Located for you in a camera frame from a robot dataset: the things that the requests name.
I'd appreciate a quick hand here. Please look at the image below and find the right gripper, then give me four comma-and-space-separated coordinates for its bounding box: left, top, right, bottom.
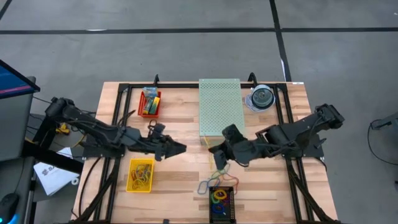
208, 139, 261, 171

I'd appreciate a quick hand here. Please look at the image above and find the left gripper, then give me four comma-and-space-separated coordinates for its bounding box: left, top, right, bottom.
139, 134, 188, 162

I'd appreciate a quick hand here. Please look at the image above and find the yellow coil wristband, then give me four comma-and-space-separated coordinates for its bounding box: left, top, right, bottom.
213, 189, 228, 202

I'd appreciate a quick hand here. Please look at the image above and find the yellow green crayon box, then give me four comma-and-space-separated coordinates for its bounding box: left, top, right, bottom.
149, 96, 162, 116
142, 96, 155, 116

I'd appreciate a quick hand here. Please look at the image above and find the small green card box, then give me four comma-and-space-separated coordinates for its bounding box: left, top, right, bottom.
142, 86, 159, 99

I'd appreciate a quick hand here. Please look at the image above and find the red plastic basket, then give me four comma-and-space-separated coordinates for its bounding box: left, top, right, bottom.
137, 90, 162, 118

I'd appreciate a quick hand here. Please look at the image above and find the mint green perforated metal shelf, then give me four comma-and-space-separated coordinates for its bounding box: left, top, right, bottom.
198, 78, 247, 146

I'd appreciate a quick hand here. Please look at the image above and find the yellow plastic basket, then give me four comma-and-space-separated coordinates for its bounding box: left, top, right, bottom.
125, 158, 155, 194

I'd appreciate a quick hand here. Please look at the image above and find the black plastic basket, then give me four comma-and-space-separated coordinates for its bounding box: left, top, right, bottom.
208, 185, 237, 224

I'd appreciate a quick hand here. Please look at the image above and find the clear disc spindle case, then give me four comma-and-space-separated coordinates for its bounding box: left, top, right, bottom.
244, 83, 276, 113

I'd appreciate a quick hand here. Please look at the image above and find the white paper sheet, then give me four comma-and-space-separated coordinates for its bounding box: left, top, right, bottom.
33, 147, 81, 197

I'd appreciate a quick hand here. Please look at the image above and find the black box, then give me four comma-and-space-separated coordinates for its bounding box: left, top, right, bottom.
26, 113, 60, 150

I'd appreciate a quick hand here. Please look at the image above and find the grey stand base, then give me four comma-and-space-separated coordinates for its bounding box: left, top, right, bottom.
371, 112, 398, 131

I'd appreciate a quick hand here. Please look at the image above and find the computer monitor blue screen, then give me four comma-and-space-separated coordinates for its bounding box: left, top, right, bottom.
0, 59, 42, 100

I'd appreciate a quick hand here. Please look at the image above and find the black computer mouse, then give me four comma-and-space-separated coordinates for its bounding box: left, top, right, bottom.
0, 192, 22, 224

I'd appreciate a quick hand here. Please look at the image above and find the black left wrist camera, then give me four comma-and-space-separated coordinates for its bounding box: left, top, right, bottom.
154, 123, 167, 137

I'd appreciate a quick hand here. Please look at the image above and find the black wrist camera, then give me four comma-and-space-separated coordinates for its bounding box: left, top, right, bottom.
221, 123, 247, 142
154, 123, 167, 137

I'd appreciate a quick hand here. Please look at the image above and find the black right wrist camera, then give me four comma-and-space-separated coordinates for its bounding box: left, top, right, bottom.
221, 123, 247, 142

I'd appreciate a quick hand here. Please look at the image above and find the black metal table frame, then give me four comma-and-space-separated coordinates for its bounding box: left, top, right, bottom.
73, 81, 341, 224

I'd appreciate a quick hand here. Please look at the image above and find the thick dark cable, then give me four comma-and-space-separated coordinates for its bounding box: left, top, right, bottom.
77, 156, 104, 220

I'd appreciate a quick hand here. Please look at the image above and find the yellow cable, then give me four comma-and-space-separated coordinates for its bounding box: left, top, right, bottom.
55, 121, 85, 147

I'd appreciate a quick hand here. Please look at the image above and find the black floor cable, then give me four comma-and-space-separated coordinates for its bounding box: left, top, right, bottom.
367, 119, 398, 166

